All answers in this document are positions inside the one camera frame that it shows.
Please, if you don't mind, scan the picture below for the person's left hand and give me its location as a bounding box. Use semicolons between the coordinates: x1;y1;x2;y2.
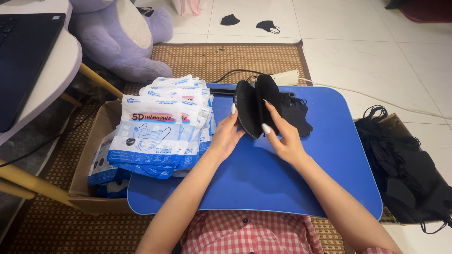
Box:
208;103;246;161

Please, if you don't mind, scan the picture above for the person's right hand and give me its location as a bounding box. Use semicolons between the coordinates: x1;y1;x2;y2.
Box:
261;99;308;167

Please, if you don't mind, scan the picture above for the bundle of black face masks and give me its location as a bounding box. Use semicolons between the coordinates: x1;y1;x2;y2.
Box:
233;74;283;140

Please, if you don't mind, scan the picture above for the small pile of black masks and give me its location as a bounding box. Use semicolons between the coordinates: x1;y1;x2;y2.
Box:
280;92;314;137

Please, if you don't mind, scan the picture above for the black heat sealer bar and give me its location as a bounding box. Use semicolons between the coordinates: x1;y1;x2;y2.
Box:
208;87;296;99

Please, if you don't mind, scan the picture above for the blue lap table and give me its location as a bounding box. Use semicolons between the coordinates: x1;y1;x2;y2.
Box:
126;83;383;221

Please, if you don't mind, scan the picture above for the white power strip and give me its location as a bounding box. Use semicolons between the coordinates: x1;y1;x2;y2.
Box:
249;69;300;87

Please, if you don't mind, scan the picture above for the stack of blue-white mask packets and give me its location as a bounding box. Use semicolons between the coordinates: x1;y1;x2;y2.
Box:
107;74;217;180

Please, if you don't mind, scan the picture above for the brown woven floor mat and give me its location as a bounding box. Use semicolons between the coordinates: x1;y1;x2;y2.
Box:
7;40;347;254

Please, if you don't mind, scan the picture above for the pink checked shirt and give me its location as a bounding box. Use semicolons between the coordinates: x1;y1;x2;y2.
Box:
179;210;400;254

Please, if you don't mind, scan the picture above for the single black face mask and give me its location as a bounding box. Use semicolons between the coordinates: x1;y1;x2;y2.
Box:
256;20;281;35
220;14;241;26

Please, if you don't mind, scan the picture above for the cardboard box with black masks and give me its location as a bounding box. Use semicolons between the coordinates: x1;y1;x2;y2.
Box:
354;105;452;234

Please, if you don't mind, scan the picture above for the pink plastic bag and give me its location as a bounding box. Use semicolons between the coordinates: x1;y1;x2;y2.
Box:
172;0;206;17

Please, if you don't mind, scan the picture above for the wooden table leg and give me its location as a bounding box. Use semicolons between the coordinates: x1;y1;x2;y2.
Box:
59;92;83;108
78;62;124;99
0;158;100;216

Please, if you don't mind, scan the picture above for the brown cardboard box with packets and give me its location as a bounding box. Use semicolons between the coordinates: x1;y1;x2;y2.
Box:
68;100;133;214

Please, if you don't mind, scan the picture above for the purple plush toy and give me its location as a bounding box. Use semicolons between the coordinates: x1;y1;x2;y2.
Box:
69;0;174;84

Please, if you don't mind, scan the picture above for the white round-edged table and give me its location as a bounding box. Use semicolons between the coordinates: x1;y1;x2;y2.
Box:
0;0;83;146

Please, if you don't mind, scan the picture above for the dark red rug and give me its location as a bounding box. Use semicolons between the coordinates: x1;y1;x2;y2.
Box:
399;0;452;24

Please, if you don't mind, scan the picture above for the black laptop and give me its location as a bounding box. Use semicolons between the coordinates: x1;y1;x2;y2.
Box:
0;13;67;133

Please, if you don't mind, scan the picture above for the black power cable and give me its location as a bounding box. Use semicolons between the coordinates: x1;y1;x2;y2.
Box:
218;69;273;84

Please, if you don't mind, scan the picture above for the white cable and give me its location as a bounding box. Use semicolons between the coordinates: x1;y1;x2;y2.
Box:
299;77;452;121

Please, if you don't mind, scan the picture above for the black laptop cable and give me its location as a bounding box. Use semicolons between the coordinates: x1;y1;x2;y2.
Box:
0;102;107;168

